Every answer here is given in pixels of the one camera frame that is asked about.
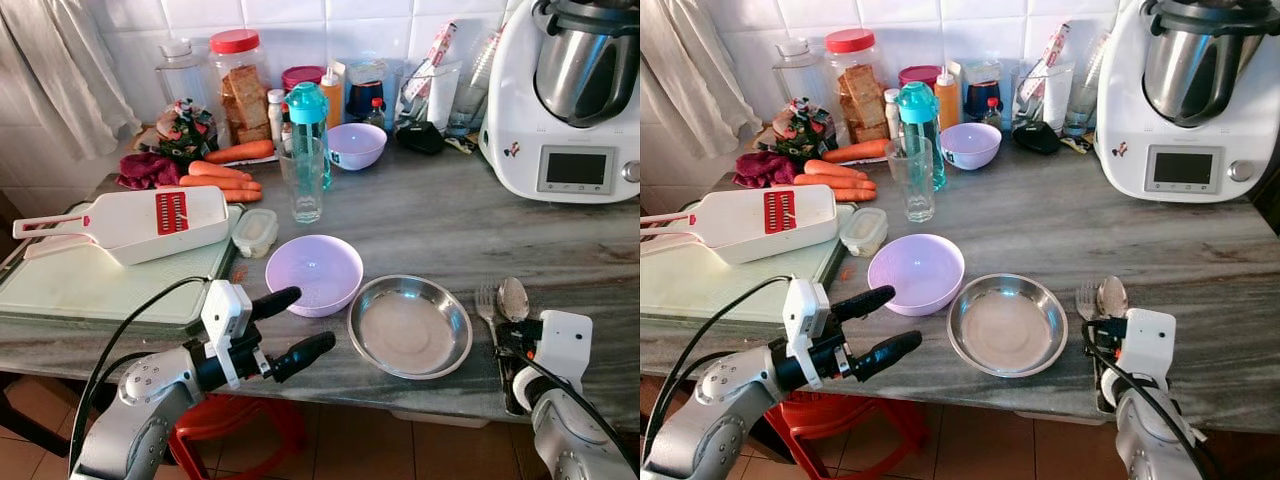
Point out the clear plastic jar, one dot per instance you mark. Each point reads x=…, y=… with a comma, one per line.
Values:
x=800, y=75
x=185, y=75

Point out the round steel plate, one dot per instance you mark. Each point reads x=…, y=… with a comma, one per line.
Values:
x=1008, y=325
x=410, y=330

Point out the dark glass jar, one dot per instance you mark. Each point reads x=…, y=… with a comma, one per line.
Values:
x=362, y=90
x=978, y=90

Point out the large purple bowl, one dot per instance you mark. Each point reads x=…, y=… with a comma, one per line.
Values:
x=920, y=270
x=320, y=265

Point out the small purple bowl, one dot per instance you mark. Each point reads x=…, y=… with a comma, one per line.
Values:
x=356, y=145
x=970, y=145

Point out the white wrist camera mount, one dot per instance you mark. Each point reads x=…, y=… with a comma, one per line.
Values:
x=565, y=345
x=225, y=305
x=805, y=305
x=1150, y=345

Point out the clear plastic cup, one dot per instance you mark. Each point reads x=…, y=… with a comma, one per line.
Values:
x=470, y=90
x=1085, y=90

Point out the teal water bottle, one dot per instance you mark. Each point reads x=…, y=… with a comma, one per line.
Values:
x=308, y=110
x=918, y=110

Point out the red plastic stool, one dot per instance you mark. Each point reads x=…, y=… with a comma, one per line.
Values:
x=860, y=420
x=240, y=415

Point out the orange sauce bottle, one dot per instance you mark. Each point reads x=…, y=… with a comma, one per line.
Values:
x=332, y=95
x=947, y=95

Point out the small white bottle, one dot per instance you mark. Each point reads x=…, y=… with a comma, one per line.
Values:
x=892, y=112
x=277, y=115

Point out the black pouch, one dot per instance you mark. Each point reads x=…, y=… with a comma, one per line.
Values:
x=420, y=138
x=1036, y=138

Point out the maroon lid container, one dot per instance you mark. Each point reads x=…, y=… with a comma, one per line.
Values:
x=918, y=75
x=302, y=75

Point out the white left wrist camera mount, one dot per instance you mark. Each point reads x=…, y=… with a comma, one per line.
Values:
x=225, y=305
x=805, y=305

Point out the small red cap bottle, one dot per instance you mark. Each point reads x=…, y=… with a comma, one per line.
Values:
x=376, y=115
x=992, y=115

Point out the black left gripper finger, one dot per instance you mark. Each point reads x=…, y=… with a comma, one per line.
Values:
x=860, y=302
x=305, y=355
x=275, y=302
x=890, y=355

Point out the pale green cutting board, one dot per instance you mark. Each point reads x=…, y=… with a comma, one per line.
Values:
x=100, y=285
x=720, y=285

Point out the red white striped packet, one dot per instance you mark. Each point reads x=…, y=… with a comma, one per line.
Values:
x=1045, y=55
x=430, y=55

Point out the clear drinking glass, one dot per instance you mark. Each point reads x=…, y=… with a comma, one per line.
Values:
x=302, y=190
x=910, y=190

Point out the red lid biscuit jar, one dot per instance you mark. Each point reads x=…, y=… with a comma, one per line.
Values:
x=860, y=95
x=245, y=95

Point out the white plastic box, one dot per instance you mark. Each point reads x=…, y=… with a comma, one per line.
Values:
x=1040, y=416
x=440, y=417

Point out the steel spoon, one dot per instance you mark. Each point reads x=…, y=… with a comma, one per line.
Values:
x=1112, y=295
x=513, y=298

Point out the white mandoline slicer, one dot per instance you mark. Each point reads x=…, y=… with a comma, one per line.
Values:
x=740, y=222
x=120, y=225

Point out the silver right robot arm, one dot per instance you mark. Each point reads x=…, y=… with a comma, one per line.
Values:
x=570, y=440
x=1150, y=440

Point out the small clear lidded container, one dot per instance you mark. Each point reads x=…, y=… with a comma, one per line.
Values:
x=255, y=232
x=863, y=230

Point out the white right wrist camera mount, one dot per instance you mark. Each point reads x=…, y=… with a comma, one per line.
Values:
x=1150, y=345
x=565, y=345

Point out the steel fork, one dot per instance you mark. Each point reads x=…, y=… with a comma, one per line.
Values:
x=485, y=300
x=1087, y=300

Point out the white kitchen food processor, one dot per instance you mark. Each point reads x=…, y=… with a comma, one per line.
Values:
x=570, y=110
x=1185, y=110

